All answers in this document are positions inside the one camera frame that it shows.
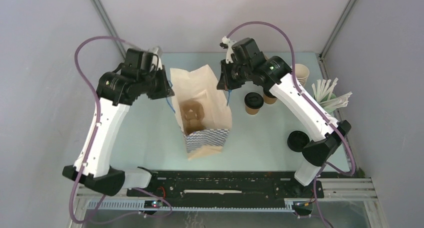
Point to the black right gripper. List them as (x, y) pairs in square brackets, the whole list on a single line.
[(226, 82)]

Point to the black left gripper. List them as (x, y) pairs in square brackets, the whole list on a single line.
[(166, 90)]

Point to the black plastic cup lid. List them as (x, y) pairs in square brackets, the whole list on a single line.
[(253, 100)]

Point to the brown paper cup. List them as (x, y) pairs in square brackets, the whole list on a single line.
[(268, 97), (251, 111)]

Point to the blue checkered paper bag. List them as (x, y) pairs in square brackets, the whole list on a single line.
[(200, 85)]

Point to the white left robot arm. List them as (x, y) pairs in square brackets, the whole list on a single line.
[(141, 73)]

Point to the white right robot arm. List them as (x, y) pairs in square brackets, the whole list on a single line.
[(326, 132)]

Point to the stack of brown paper cups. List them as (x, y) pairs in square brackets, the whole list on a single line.
[(302, 73)]

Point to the green straw holder cup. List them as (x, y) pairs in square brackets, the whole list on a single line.
[(330, 108)]

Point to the stack of black lids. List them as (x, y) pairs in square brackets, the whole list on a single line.
[(297, 140)]

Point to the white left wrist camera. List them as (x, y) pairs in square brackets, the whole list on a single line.
[(156, 60)]

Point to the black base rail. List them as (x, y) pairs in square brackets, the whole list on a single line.
[(270, 191)]

